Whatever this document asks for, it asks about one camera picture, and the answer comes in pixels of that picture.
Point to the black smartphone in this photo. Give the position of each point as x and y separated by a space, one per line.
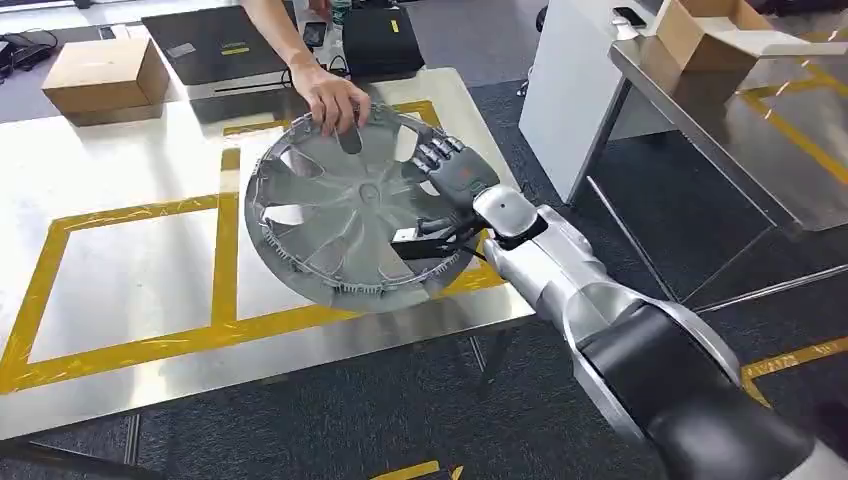
315 34

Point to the person's hand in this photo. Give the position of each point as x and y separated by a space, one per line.
331 96

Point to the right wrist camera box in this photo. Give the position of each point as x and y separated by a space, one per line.
411 248

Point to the open cardboard box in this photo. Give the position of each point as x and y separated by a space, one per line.
689 33

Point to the yellow table tape line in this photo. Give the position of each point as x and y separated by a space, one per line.
802 139

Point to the silver plastic hubcap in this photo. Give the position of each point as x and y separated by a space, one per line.
331 218

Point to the yellow floor tape strip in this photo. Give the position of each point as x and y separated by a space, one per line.
795 359
411 472

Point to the closed cardboard box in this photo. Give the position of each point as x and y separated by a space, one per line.
99 73

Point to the black flat case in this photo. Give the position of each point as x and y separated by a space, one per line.
212 40

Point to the black square box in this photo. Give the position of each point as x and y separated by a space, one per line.
381 40

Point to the steel work table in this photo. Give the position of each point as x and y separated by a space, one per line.
132 166
729 152

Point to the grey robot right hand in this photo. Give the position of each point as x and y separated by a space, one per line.
464 175

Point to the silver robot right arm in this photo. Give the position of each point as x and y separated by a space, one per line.
662 371

